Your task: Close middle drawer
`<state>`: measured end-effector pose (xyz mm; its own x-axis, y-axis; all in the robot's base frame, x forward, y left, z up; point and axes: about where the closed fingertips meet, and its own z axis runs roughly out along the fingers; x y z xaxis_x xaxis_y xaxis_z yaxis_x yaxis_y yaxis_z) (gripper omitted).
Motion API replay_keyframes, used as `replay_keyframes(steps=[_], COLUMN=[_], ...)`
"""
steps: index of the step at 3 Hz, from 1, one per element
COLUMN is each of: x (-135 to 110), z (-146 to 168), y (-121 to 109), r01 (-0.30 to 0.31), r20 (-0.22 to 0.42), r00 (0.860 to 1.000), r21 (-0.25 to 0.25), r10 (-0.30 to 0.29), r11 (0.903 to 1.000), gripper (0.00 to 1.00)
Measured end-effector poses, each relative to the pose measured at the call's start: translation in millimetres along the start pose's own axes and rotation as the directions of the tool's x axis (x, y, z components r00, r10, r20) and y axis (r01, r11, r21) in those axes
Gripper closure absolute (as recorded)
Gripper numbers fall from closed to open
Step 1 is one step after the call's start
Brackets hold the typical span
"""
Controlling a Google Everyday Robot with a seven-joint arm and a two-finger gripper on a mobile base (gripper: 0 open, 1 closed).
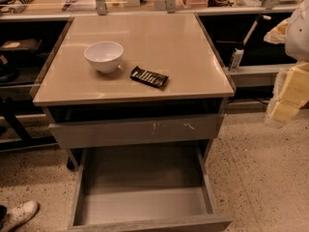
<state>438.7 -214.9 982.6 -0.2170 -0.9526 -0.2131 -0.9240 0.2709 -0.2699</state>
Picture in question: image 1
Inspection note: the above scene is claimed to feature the grey drawer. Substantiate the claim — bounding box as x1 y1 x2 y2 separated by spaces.
68 144 231 232
49 114 224 149

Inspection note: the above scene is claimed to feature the white bowl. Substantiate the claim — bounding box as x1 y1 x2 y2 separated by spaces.
84 42 124 73

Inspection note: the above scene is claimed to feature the grey top drawer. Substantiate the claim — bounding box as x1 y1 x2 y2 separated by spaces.
49 114 224 149

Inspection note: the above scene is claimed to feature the grey drawer cabinet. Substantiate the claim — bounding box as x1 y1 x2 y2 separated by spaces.
32 14 234 168

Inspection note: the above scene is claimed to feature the white sneaker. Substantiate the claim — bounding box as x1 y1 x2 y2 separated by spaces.
0 200 39 232

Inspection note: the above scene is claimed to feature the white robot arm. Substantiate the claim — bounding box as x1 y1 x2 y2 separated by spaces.
265 0 309 129

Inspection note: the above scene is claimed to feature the black snack bar packet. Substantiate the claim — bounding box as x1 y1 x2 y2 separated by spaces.
129 66 168 88

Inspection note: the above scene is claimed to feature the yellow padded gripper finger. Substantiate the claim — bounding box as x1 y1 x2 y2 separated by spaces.
264 18 289 44
265 63 309 129

